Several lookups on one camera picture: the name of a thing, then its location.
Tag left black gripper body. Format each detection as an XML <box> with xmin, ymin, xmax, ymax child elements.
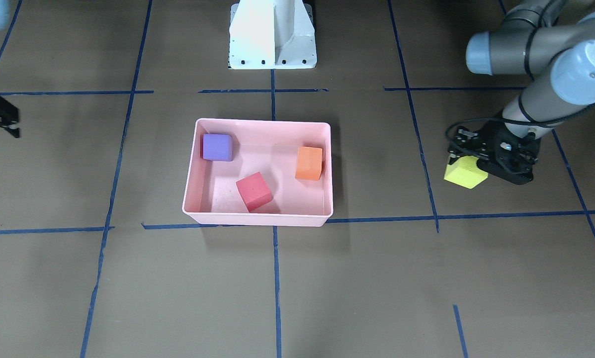
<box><xmin>476</xmin><ymin>122</ymin><xmax>511</xmax><ymax>162</ymax></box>

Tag yellow foam block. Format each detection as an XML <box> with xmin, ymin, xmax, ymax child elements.
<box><xmin>443</xmin><ymin>156</ymin><xmax>489</xmax><ymax>189</ymax></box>

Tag orange foam block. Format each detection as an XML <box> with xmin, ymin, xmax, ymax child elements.
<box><xmin>294</xmin><ymin>146</ymin><xmax>323</xmax><ymax>181</ymax></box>

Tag pink foam block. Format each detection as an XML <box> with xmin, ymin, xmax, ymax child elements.
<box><xmin>236</xmin><ymin>172</ymin><xmax>273</xmax><ymax>212</ymax></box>

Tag purple foam block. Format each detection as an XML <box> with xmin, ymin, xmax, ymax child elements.
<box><xmin>202</xmin><ymin>133</ymin><xmax>233</xmax><ymax>162</ymax></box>

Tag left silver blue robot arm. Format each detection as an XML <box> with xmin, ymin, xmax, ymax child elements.
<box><xmin>445</xmin><ymin>0</ymin><xmax>595</xmax><ymax>166</ymax></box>

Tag pink plastic bin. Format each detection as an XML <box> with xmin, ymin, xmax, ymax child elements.
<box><xmin>182</xmin><ymin>118</ymin><xmax>334</xmax><ymax>227</ymax></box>

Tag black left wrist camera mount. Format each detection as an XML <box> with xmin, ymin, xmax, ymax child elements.
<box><xmin>477</xmin><ymin>133</ymin><xmax>542</xmax><ymax>185</ymax></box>

